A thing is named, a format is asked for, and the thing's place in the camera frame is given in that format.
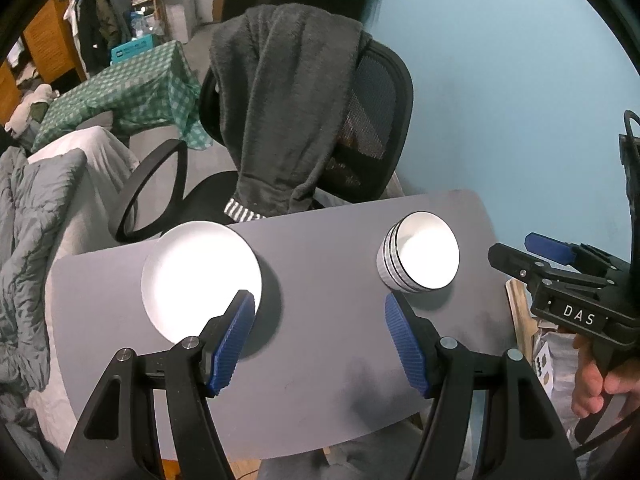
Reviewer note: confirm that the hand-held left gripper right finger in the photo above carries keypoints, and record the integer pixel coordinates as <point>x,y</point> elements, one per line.
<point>407,345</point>

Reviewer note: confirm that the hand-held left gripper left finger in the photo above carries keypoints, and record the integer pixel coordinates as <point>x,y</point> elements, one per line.
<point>232,340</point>

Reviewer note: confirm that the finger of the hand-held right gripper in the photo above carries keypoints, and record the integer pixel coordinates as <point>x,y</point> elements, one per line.
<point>550,247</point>
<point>520,262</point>

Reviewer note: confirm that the large white plate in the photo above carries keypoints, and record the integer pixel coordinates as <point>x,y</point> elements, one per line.
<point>200,275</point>

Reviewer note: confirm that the white ribbed bowl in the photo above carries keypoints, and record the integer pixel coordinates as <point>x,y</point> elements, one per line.
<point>430,255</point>
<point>378,262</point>
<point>388,255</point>

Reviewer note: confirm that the person's right hand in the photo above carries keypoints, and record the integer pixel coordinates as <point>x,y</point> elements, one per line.
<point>585,385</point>

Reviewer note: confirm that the wooden board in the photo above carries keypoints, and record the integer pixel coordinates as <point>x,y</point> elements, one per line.
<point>520,315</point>

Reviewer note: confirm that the white patterned bag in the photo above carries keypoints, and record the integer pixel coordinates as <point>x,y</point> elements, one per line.
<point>557,370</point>

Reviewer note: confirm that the black office chair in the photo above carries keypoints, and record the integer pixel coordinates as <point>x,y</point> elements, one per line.
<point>380,110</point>

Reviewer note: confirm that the grey quilt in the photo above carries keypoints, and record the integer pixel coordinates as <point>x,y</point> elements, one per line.
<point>30,240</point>

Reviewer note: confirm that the dark grey fleece blanket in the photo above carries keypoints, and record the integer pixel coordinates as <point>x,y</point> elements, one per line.
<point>280,100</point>

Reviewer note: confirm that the green checked tablecloth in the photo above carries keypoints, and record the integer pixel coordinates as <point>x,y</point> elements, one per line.
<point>125,90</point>

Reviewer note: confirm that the blue box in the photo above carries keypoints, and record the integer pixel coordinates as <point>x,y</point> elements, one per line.
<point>132,50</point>

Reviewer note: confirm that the white cloth pile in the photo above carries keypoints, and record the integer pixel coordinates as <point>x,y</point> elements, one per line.
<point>30,105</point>

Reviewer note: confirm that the wooden clothes rack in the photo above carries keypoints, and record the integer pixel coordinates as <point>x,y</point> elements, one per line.
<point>152,5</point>

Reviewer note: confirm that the dark hanging jackets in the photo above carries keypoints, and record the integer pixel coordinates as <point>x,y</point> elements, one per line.
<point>102,20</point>

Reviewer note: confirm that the wooden cabinet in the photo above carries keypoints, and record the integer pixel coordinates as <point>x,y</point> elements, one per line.
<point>47,45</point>

